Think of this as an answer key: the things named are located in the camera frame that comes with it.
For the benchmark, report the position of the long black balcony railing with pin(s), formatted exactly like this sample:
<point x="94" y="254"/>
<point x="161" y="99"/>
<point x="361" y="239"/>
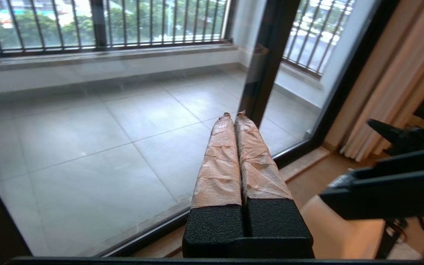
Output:
<point x="142" y="44"/>

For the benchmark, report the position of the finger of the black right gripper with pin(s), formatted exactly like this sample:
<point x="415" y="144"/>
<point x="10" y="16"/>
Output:
<point x="392" y="191"/>
<point x="399" y="136"/>

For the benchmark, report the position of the brown framed fixed glass door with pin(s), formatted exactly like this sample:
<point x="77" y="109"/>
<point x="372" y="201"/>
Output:
<point x="267" y="73"/>

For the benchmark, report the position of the dark framed sliding glass door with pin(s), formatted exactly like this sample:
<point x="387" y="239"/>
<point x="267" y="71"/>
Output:
<point x="344" y="84"/>

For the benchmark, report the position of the long grey stone sill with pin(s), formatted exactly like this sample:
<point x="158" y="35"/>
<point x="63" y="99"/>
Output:
<point x="105" y="57"/>

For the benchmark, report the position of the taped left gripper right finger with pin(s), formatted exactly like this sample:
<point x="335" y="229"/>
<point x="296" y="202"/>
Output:
<point x="263" y="184"/>

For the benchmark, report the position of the short grey stone sill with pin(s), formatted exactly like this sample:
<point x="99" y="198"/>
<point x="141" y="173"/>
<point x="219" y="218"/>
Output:
<point x="300" y="75"/>

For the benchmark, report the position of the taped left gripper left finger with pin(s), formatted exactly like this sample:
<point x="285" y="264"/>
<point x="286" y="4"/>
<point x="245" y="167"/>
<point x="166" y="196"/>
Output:
<point x="217" y="176"/>

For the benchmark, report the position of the short black balcony railing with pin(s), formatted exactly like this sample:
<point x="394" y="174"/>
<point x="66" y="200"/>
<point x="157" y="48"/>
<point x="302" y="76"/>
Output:
<point x="315" y="36"/>

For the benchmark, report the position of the beige pleated curtain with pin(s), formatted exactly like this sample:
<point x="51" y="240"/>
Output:
<point x="392" y="73"/>

